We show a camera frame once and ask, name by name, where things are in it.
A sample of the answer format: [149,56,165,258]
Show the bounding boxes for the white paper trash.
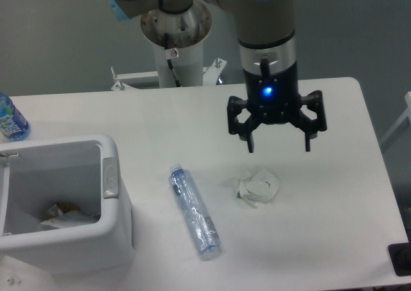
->
[236,169,280,208]

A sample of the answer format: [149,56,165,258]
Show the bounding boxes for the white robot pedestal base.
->
[111,0,227,91]

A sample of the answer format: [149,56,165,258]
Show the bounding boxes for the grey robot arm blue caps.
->
[107,0,327,148]

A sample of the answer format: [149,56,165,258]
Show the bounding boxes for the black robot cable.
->
[163,32,182,88]

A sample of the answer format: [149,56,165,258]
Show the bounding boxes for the blue labelled water bottle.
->
[1,93,31,141]

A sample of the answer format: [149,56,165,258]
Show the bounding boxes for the white plastic trash can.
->
[1,134,135,274]

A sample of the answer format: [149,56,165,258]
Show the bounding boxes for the crushed clear plastic bottle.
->
[168,164,221,261]

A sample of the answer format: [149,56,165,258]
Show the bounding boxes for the white frame at right edge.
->
[380,92,410,152]

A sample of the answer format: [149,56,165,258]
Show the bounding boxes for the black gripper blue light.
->
[227,62,328,153]

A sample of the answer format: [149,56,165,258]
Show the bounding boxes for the black object at table edge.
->
[388,242,410,277]

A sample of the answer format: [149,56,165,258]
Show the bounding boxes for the trash pile inside can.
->
[37,202,101,231]

